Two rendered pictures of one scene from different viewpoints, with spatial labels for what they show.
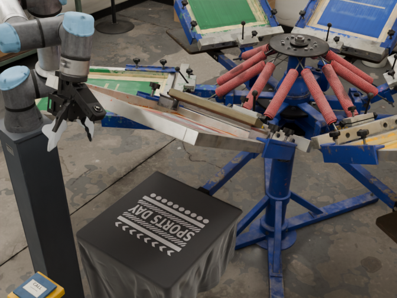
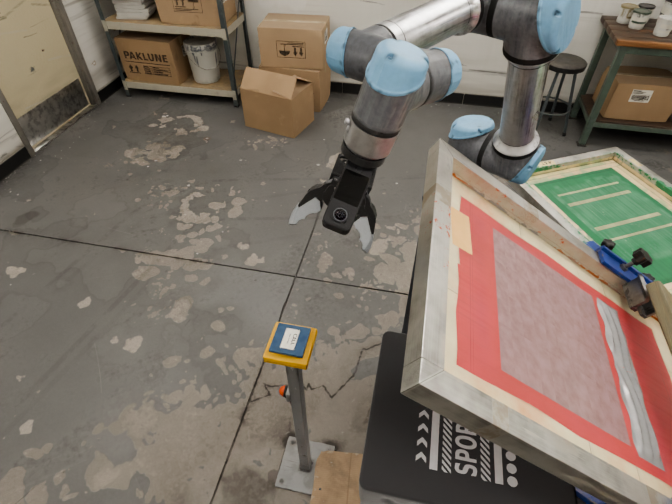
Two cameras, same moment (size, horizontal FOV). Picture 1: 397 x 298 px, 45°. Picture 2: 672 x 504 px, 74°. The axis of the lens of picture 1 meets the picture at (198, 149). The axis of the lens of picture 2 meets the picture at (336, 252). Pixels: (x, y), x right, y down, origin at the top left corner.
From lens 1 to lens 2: 0.91 m
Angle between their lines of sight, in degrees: 52
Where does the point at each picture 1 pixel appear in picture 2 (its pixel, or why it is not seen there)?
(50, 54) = (510, 120)
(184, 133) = (412, 361)
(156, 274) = (375, 457)
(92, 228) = (402, 343)
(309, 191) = not seen: outside the picture
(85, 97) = (343, 188)
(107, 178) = not seen: hidden behind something
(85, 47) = (377, 111)
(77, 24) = (376, 65)
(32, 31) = (364, 53)
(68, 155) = not seen: hidden behind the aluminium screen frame
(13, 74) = (469, 123)
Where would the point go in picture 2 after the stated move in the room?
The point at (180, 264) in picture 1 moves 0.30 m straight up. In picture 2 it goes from (408, 482) to (427, 425)
